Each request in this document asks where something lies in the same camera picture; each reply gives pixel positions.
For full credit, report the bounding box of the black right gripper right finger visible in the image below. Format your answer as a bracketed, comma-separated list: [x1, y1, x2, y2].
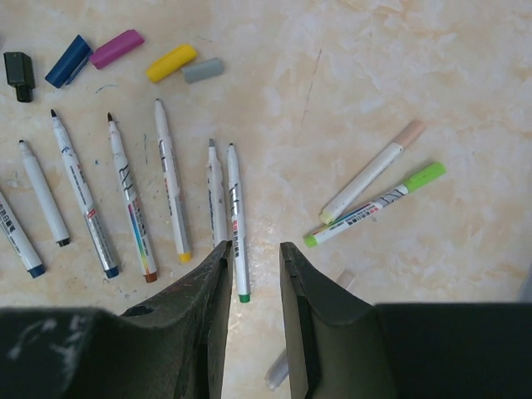
[280, 243, 531, 398]

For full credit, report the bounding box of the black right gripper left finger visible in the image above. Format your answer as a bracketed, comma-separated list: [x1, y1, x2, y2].
[1, 242, 232, 398]

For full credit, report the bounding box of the magenta capped white marker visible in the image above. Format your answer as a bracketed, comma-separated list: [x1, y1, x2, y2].
[107, 112, 158, 283]

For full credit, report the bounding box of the yellow capped slim marker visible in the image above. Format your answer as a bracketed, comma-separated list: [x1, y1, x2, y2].
[155, 99, 192, 263]

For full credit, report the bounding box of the navy capped white marker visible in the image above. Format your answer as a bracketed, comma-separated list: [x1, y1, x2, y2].
[50, 109, 120, 279]

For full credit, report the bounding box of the dark green capped marker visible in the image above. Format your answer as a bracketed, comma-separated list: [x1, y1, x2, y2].
[227, 143, 251, 303]

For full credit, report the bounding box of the black eraser-cap white marker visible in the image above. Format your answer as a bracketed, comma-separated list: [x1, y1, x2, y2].
[18, 140, 71, 248]

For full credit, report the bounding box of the orange capped white marker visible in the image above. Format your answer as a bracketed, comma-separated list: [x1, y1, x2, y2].
[206, 138, 229, 248]

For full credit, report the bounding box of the pink capped white marker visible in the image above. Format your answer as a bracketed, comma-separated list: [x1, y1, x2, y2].
[319, 121, 426, 224]

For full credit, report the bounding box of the lime green capped marker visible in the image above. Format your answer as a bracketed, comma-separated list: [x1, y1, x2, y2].
[303, 162, 446, 248]

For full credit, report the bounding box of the dark blue capped marker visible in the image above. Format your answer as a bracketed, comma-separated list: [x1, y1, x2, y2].
[1, 195, 46, 278]

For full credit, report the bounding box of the grey marker cap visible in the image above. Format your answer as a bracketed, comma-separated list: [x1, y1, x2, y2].
[181, 57, 224, 84]

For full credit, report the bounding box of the yellow slim marker cap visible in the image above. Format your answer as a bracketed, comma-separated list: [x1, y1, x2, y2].
[145, 44, 198, 83]

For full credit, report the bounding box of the navy marker cap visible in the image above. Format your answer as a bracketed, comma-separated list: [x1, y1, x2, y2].
[45, 35, 93, 89]

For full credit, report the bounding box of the magenta marker cap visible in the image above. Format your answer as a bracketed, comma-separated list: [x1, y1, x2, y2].
[89, 29, 145, 70]

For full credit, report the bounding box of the black eraser cap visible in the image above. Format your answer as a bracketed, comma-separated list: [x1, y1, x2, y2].
[3, 52, 36, 103]

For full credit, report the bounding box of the purple grey marker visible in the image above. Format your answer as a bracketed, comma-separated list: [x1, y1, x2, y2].
[264, 269, 355, 392]

